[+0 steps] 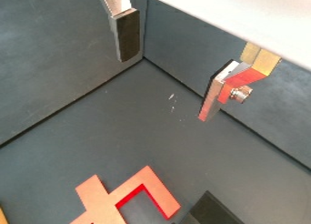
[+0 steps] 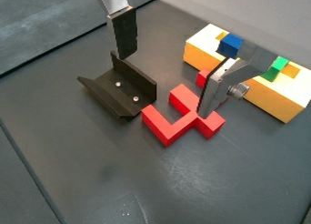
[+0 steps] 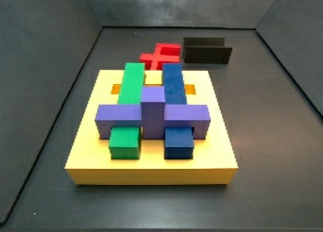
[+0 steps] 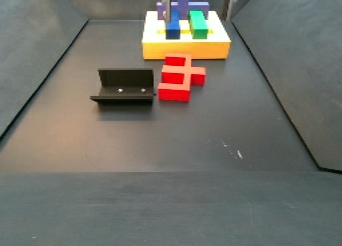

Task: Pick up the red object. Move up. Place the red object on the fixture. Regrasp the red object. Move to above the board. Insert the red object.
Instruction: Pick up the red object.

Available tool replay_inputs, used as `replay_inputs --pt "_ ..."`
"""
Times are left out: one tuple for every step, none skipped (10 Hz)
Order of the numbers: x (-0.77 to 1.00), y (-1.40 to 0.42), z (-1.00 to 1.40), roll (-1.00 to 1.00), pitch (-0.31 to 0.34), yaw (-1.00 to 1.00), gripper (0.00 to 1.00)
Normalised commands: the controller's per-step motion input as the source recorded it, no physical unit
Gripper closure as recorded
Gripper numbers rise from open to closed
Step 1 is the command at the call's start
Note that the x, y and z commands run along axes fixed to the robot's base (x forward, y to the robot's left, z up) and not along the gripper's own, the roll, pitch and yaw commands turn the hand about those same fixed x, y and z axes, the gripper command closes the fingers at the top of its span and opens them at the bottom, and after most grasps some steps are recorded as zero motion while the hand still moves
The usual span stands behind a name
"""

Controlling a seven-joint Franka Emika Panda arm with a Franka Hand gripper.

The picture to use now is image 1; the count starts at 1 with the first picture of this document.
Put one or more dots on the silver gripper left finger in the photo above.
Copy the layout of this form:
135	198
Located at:
124	21

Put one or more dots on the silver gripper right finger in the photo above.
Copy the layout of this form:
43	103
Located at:
230	82

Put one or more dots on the red cross-shaped block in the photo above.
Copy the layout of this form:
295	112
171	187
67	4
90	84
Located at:
102	204

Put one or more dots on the black block holder stand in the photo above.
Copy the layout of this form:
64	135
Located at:
210	211

